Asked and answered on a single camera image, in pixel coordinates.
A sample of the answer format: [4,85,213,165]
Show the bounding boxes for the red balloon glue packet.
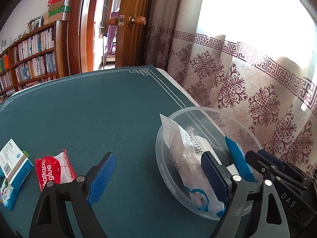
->
[35,149,76,191]

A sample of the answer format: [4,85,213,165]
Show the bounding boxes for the cotton swab clear bag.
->
[160,115,225,217]

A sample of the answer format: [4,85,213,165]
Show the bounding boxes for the white blue medicine box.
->
[0,139,33,190]

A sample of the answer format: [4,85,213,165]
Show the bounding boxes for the blue white snack packet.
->
[0,178,19,211]

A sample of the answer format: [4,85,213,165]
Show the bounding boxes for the green dotted toy brick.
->
[22,151,29,158]

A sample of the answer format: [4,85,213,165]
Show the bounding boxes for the clear plastic bowl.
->
[155,107,262,220]

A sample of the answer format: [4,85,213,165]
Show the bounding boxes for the green table mat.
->
[1,67,217,237]

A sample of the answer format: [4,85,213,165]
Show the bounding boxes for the patterned curtain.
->
[145,0,316,175]

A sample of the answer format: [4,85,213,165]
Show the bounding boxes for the wooden bookshelf with books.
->
[1,20,70,102]

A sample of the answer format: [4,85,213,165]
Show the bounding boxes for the hanging purple clothes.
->
[106,10,119,54]

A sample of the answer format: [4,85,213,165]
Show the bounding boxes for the wooden door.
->
[115,0,152,67]

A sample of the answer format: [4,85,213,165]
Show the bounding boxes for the stacked boxes on shelf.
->
[43,0,73,25]

